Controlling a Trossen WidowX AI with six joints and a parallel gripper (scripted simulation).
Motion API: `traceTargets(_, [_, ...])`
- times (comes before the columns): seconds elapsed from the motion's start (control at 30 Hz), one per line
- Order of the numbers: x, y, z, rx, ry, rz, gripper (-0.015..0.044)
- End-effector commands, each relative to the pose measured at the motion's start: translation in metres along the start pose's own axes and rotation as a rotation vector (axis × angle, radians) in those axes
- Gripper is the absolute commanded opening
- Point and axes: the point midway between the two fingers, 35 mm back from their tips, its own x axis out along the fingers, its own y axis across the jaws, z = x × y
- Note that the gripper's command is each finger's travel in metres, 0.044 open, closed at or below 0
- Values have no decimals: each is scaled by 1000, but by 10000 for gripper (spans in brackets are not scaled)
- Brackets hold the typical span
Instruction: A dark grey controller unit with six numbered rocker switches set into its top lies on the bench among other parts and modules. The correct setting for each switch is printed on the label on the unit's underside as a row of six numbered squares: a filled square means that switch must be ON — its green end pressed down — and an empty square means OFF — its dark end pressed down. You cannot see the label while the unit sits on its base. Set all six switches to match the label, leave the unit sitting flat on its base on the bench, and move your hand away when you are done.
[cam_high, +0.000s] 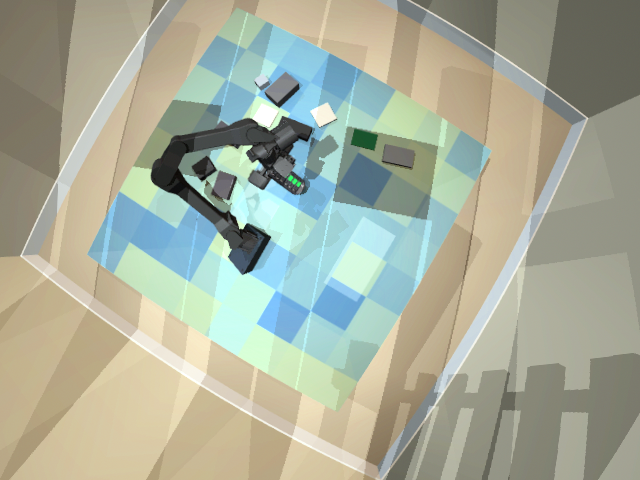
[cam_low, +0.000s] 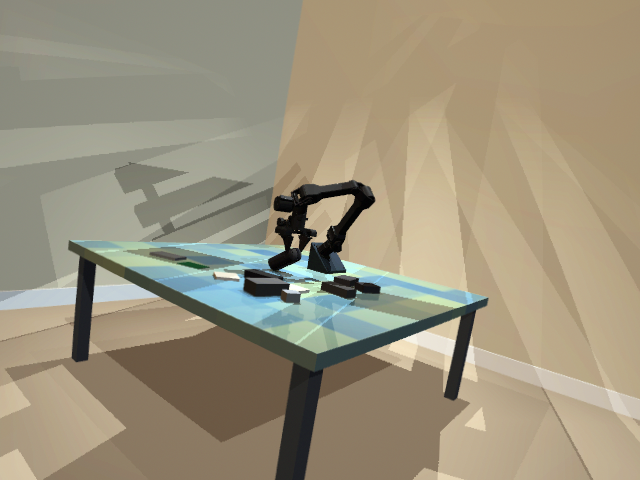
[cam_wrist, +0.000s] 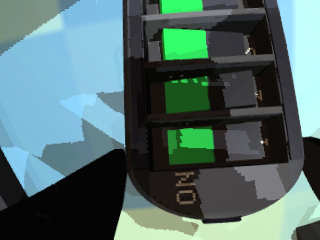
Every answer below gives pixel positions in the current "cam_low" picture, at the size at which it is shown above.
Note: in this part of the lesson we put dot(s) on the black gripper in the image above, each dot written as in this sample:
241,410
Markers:
297,223

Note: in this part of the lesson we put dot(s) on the flat green rectangular block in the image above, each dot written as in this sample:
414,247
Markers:
193,265

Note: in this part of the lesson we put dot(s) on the cream flat square block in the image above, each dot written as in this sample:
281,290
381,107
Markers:
226,276

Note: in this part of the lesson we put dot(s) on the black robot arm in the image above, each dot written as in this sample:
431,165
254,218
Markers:
312,193

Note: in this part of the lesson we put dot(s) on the white flat square tile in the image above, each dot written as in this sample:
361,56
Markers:
299,289

